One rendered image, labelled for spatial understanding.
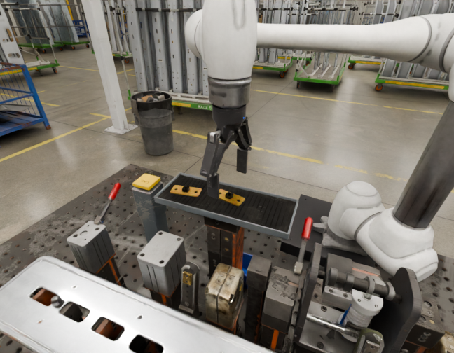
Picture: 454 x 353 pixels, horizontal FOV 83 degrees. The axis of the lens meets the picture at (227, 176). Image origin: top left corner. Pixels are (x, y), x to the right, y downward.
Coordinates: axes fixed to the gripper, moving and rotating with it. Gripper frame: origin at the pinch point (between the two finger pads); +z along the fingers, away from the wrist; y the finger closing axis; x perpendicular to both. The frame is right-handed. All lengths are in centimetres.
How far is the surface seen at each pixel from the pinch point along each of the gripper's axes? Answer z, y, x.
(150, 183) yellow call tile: 5.9, 7.0, -23.1
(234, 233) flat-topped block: 13.4, 4.3, 4.7
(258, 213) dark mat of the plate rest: 5.9, 1.6, 9.9
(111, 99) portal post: 74, -176, -314
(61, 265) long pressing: 22, 33, -33
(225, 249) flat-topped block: 21.4, 4.4, 2.0
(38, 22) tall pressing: 11, -590, -1346
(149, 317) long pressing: 21.9, 30.2, -2.0
